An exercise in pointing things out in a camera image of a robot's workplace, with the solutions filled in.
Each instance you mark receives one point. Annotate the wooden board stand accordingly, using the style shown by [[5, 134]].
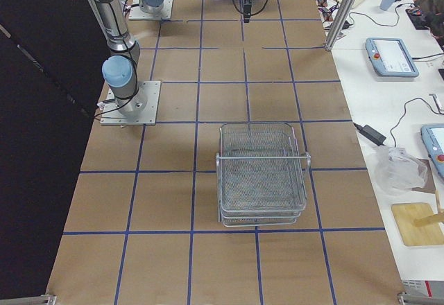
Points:
[[418, 224]]

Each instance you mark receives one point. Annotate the silver wire mesh shelf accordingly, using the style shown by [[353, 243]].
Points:
[[260, 174]]

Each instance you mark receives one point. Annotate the blue teach pendant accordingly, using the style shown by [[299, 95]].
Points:
[[432, 138], [390, 57]]

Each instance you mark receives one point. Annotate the black power adapter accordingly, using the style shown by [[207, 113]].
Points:
[[371, 134]]

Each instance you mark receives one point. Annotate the near blue teach pendant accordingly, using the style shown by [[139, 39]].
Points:
[[432, 138]]

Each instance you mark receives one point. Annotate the clear plastic bag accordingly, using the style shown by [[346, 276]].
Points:
[[397, 170]]

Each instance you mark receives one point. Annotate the aluminium frame post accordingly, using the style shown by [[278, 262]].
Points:
[[337, 24]]

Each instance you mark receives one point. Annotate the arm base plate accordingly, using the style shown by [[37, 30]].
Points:
[[136, 13], [141, 110]]

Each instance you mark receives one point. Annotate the brown paper table cover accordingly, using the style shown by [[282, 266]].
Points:
[[143, 225]]

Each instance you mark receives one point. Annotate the far blue teach pendant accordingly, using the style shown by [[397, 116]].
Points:
[[390, 57]]

